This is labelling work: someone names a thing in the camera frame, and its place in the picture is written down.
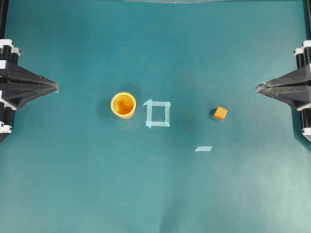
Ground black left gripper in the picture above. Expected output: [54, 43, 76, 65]
[0, 39, 58, 142]

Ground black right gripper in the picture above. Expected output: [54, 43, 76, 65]
[256, 40, 311, 142]

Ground orange cube block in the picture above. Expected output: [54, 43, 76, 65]
[213, 106, 228, 121]

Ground orange plastic cup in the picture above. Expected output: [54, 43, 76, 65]
[110, 92, 136, 119]

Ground light blue tape strip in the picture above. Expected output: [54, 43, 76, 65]
[195, 146, 212, 152]

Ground light blue tape square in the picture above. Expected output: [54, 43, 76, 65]
[143, 99, 171, 129]

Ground black left frame post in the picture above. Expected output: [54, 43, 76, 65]
[0, 0, 9, 39]

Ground black frame post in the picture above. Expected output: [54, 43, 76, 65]
[0, 0, 9, 39]
[303, 0, 311, 40]

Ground black right frame post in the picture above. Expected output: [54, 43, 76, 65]
[303, 0, 311, 40]

